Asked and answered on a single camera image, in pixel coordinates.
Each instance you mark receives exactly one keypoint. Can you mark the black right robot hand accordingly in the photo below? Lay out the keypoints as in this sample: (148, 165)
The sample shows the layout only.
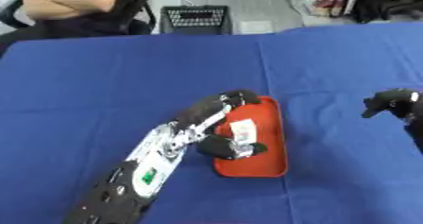
(392, 102)

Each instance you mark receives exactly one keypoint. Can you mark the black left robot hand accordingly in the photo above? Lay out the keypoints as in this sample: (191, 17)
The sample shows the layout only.
(205, 108)

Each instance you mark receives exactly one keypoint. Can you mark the red rectangular tray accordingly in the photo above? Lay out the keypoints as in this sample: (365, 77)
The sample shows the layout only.
(259, 139)

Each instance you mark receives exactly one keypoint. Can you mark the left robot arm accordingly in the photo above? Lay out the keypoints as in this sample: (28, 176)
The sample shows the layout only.
(135, 177)

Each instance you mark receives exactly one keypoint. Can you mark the black mesh basket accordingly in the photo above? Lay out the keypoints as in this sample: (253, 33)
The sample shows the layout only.
(196, 20)

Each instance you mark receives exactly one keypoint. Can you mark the black bag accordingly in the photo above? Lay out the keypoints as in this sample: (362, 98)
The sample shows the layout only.
(388, 1)

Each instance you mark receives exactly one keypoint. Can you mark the person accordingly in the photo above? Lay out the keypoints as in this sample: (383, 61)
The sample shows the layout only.
(77, 8)

